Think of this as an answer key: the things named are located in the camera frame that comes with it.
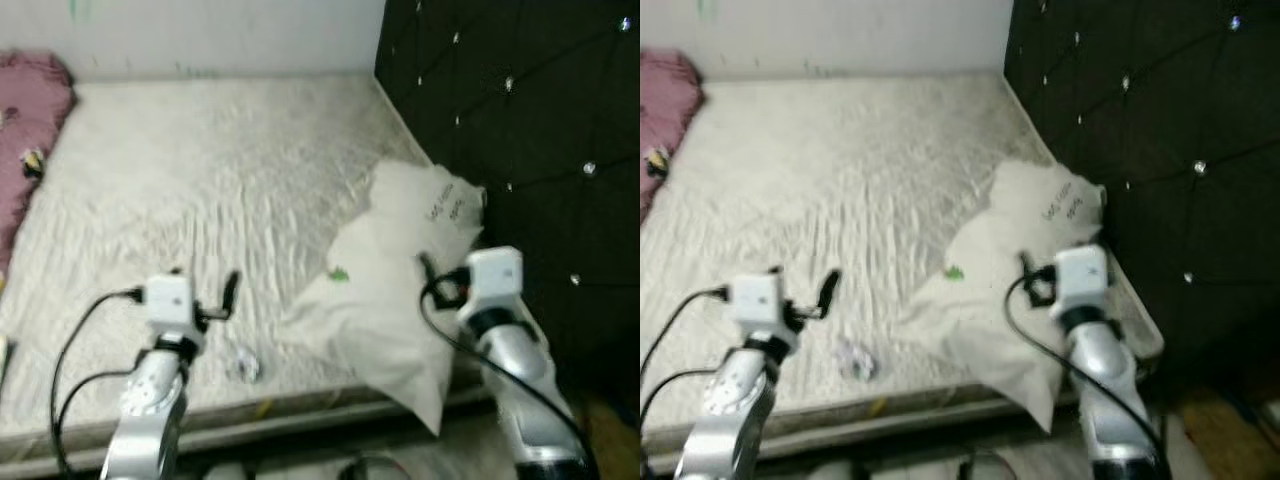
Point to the white pillow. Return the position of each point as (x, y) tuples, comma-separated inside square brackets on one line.
[(380, 290), (1000, 280)]

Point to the white paper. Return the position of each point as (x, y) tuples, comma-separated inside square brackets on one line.
[(246, 367), (858, 360)]

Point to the pink printed blanket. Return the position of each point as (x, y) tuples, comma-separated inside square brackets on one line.
[(665, 100), (30, 110)]

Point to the white quilted mattress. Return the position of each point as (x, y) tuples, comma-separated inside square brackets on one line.
[(820, 200), (200, 200)]

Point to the black tufted headboard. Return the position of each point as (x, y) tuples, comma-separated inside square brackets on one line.
[(540, 120), (1170, 110)]

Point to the brown floor mat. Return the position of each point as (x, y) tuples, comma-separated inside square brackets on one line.
[(612, 450), (1230, 430)]

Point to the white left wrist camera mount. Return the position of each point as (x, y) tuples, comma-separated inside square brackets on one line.
[(168, 298), (755, 298)]

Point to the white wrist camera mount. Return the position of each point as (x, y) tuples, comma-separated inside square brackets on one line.
[(495, 275), (1080, 272), (168, 298), (755, 298)]

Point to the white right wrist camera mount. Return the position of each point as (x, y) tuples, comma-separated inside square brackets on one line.
[(1080, 272), (495, 275)]

